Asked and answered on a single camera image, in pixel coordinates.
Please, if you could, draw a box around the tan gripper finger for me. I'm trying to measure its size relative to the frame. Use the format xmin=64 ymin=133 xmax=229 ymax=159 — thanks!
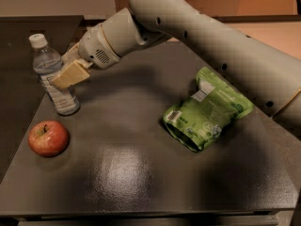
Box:
xmin=51 ymin=59 xmax=92 ymax=89
xmin=62 ymin=43 xmax=81 ymax=67

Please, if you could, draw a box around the blue plastic water bottle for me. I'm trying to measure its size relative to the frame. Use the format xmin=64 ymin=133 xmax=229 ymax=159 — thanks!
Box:
xmin=28 ymin=33 xmax=81 ymax=117

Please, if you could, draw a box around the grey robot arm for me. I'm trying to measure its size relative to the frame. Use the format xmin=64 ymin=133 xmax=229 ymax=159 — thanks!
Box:
xmin=53 ymin=0 xmax=301 ymax=137

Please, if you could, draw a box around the red apple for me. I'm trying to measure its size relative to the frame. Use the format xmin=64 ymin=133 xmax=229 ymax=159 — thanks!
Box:
xmin=27 ymin=121 xmax=69 ymax=157

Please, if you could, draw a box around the dark side table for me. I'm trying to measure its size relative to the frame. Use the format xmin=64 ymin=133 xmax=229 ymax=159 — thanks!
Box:
xmin=0 ymin=15 xmax=84 ymax=181

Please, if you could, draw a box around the green snack bag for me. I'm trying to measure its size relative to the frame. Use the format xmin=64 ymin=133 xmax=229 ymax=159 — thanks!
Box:
xmin=163 ymin=67 xmax=254 ymax=152

